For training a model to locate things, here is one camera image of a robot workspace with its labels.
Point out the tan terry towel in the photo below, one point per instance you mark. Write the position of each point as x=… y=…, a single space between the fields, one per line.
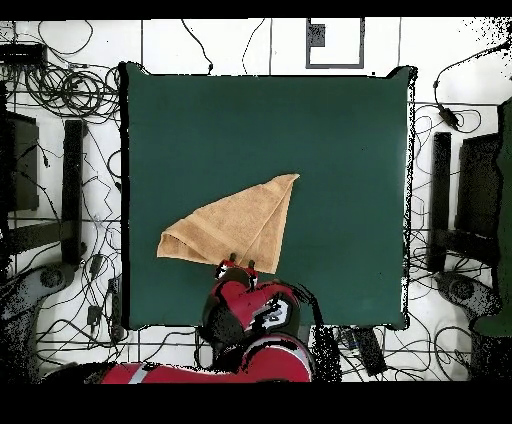
x=240 y=224

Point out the flat black box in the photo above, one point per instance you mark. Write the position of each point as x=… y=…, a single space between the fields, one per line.
x=22 y=54

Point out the black power strip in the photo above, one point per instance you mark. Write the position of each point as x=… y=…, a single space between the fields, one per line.
x=116 y=308
x=370 y=352

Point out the dark green table cloth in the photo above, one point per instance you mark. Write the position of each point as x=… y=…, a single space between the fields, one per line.
x=320 y=160

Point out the small black adapter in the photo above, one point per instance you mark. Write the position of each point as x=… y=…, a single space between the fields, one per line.
x=96 y=264
x=94 y=315

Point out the black stand bar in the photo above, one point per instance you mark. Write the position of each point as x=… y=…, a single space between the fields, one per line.
x=440 y=180
x=72 y=180

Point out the dark stand base with knob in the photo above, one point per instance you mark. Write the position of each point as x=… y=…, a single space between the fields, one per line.
x=24 y=292
x=468 y=294

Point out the large black box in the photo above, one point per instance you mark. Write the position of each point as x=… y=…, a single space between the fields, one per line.
x=478 y=188
x=24 y=168

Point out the black power adapter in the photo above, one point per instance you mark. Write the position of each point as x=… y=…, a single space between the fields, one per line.
x=448 y=116

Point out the grey square frame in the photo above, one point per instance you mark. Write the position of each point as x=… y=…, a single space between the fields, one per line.
x=316 y=36

